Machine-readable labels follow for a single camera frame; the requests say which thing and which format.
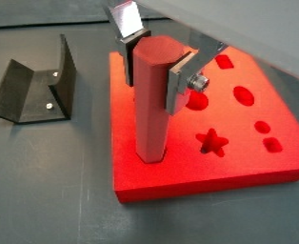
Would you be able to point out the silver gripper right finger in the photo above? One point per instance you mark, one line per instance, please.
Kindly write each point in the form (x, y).
(186, 76)

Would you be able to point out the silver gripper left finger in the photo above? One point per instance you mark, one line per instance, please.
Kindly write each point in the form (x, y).
(127, 23)

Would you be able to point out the red hexagonal peg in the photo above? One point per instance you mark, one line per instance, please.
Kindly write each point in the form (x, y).
(155, 55)

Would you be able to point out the red shape-sorting block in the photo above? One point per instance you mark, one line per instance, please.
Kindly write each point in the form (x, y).
(234, 139)

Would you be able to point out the black curved peg holder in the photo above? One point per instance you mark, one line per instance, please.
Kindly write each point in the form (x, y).
(39, 96)

